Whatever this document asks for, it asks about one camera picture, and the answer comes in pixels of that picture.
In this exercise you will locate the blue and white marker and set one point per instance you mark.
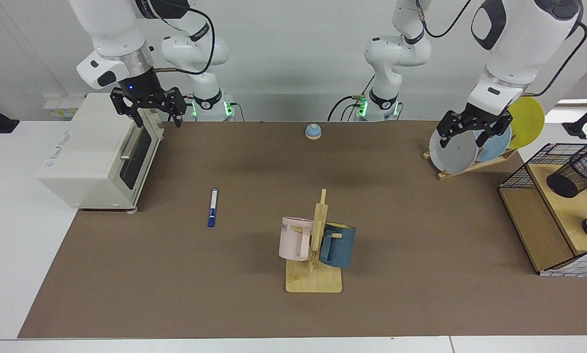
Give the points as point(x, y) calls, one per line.
point(213, 208)

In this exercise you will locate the black mesh pen holder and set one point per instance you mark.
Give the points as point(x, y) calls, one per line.
point(568, 181)

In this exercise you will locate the light blue plate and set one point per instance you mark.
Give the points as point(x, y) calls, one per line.
point(497, 144)

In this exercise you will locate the grey plate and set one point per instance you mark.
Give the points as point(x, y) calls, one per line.
point(455, 154)

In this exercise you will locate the wooden plate rack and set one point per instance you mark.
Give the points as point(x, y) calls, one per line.
point(462, 169)

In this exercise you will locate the yellow plate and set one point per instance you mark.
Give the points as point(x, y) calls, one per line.
point(528, 120)

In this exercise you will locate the pale toaster oven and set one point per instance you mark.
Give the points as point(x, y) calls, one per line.
point(87, 152)

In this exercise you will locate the brown table cloth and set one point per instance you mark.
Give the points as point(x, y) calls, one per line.
point(175, 269)

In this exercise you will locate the dark blue cup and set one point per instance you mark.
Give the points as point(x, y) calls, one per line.
point(340, 247)

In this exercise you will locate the pink cup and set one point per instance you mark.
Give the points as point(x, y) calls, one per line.
point(293, 240)

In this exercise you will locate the wooden cup stand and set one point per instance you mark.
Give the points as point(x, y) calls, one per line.
point(315, 282)

